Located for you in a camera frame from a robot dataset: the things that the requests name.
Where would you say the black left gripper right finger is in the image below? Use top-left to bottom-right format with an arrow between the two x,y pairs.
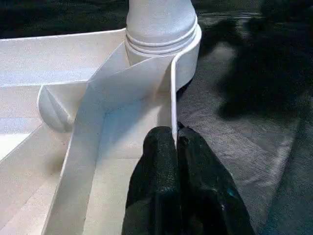
177,125 -> 255,235

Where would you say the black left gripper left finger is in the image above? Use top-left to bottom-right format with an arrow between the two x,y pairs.
122,126 -> 182,235

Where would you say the white plastic table top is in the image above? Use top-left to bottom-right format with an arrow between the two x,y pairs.
0,22 -> 202,235

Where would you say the white plastic table leg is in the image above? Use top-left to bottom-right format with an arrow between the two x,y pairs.
125,0 -> 199,55

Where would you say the black mat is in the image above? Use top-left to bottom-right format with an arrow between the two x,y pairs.
0,0 -> 313,235

